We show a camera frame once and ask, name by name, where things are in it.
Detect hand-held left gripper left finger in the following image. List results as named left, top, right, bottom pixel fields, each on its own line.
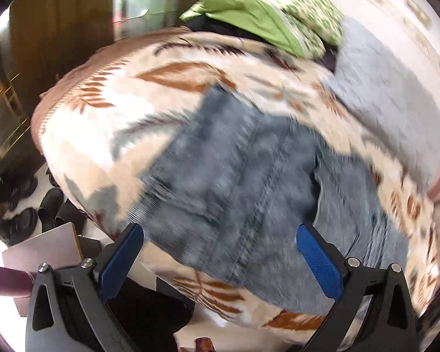
left=25, top=222, right=146, bottom=352

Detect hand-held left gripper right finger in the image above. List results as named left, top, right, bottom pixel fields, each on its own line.
left=296, top=222, right=416, bottom=352

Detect grey-blue denim pants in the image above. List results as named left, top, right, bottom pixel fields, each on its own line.
left=134, top=82, right=412, bottom=317

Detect black slipper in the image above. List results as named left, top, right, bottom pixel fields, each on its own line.
left=38, top=188, right=65, bottom=232
left=54, top=201, right=89, bottom=236

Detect pink flat board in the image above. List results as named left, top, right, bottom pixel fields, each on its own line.
left=2, top=222, right=84, bottom=318

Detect black shoe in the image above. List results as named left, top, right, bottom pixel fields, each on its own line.
left=0, top=207, right=39, bottom=246
left=0, top=173, right=39, bottom=207

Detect purple tube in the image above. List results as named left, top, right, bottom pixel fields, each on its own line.
left=0, top=263, right=38, bottom=298

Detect leaf-print beige blanket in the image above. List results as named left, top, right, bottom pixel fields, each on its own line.
left=31, top=26, right=440, bottom=352

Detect grey quilted pillow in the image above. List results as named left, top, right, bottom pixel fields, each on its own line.
left=321, top=16, right=440, bottom=196

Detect wooden door with patterned glass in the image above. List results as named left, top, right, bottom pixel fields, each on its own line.
left=0, top=0, right=218, bottom=177

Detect dark cloth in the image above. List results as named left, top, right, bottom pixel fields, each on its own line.
left=185, top=13, right=339, bottom=73

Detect green patterned quilt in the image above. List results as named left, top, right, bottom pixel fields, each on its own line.
left=179, top=0, right=346, bottom=59

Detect cream double light switch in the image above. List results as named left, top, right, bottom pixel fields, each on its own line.
left=405, top=0, right=432, bottom=27

